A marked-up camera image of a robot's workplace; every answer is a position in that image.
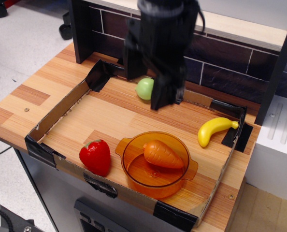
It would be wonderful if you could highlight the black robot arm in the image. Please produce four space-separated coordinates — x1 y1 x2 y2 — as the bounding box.
123 0 202 110

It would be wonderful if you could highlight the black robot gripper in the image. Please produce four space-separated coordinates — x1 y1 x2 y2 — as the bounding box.
123 4 198 111

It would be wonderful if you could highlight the orange plastic toy carrot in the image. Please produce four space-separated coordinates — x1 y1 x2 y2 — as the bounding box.
143 140 184 169

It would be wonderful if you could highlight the yellow plastic toy banana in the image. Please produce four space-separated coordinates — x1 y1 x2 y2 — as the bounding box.
198 117 239 147

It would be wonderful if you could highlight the black caster wheel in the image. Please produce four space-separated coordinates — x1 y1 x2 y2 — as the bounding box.
59 12 72 40

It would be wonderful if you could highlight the red plastic toy strawberry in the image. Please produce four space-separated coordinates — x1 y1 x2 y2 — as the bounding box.
79 139 111 177

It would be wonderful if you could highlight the white side cabinet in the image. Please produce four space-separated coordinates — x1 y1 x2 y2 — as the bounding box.
245 96 287 200

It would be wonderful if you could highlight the green plastic toy apple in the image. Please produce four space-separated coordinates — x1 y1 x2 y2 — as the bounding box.
135 78 154 100

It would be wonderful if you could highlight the dark brick backsplash panel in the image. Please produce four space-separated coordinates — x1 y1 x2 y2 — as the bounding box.
89 3 279 103

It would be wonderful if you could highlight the taped cardboard fence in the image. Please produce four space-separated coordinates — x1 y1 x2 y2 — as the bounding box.
25 61 251 232

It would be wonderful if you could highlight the transparent orange plastic pot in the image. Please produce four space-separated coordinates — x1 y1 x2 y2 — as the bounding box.
115 131 198 199

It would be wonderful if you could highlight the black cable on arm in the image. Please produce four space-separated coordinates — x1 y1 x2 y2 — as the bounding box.
194 7 206 36

